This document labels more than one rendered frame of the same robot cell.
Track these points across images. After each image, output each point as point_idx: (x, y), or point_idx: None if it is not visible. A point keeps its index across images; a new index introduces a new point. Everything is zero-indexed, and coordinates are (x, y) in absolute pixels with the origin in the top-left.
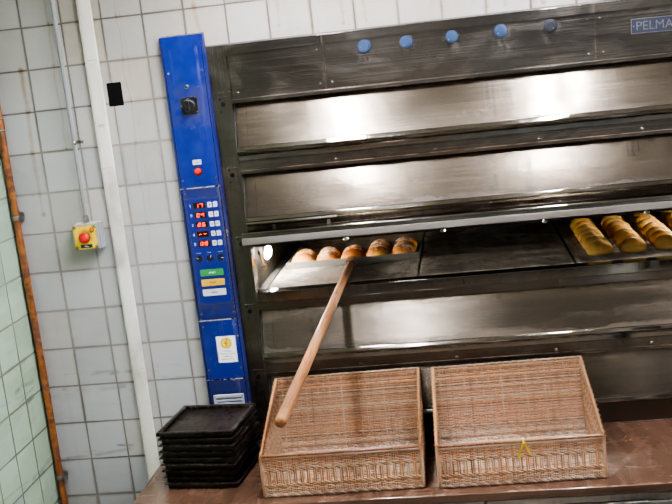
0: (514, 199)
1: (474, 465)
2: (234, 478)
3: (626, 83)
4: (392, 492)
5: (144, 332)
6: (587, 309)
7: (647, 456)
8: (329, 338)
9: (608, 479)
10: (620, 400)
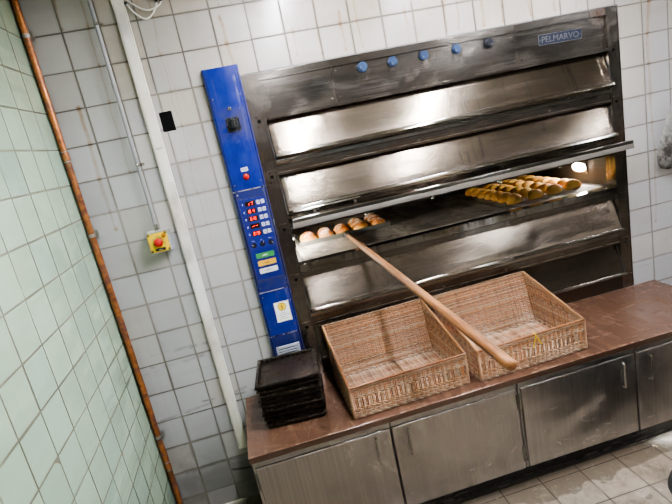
0: (476, 169)
1: None
2: (322, 409)
3: (538, 80)
4: (449, 392)
5: (214, 310)
6: (523, 239)
7: (593, 328)
8: (356, 289)
9: (589, 349)
10: None
